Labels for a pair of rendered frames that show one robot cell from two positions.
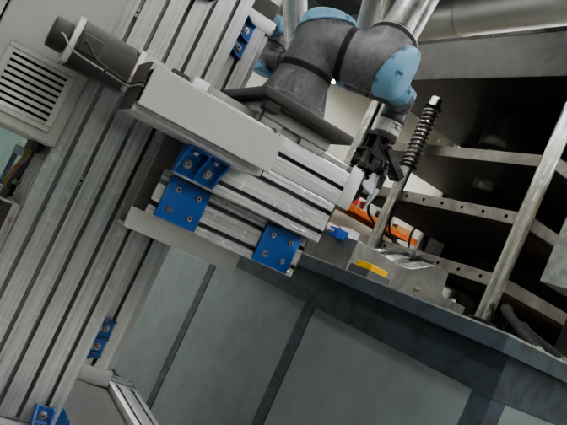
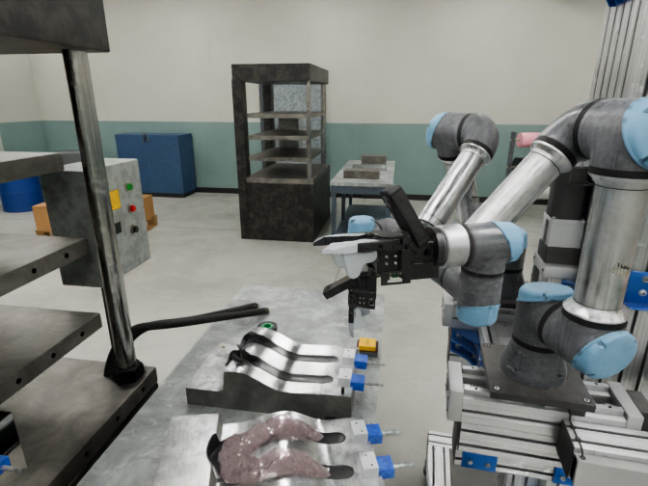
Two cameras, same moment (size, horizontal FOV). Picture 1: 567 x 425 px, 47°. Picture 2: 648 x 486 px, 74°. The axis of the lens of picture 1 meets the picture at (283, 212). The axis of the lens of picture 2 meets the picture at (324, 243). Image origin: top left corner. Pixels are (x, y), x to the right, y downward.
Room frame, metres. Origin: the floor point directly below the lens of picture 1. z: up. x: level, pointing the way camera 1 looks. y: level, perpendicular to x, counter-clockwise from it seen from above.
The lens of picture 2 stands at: (2.84, 0.51, 1.68)
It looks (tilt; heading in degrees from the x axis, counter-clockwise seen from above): 18 degrees down; 221
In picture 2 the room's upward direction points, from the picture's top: straight up
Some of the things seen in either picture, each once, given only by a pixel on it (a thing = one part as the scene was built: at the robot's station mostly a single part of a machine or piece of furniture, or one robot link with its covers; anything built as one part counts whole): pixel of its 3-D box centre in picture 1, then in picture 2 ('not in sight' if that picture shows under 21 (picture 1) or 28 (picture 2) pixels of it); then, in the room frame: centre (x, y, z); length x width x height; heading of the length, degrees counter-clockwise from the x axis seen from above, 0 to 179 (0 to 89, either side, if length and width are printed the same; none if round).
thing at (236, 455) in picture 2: not in sight; (273, 446); (2.29, -0.11, 0.90); 0.26 x 0.18 x 0.08; 138
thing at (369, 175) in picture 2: not in sight; (366, 195); (-1.87, -2.77, 0.46); 1.90 x 0.70 x 0.92; 31
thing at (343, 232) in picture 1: (335, 232); (364, 362); (1.86, -0.16, 0.89); 0.13 x 0.05 x 0.05; 121
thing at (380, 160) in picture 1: (375, 153); (362, 286); (1.87, -0.17, 1.15); 0.09 x 0.08 x 0.12; 121
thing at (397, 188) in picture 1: (381, 225); not in sight; (2.97, -0.43, 1.10); 0.05 x 0.05 x 1.30
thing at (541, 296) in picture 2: not in sight; (544, 311); (1.80, 0.31, 1.20); 0.13 x 0.12 x 0.14; 53
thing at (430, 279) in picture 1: (386, 268); (277, 367); (2.04, -0.37, 0.87); 0.50 x 0.26 x 0.14; 121
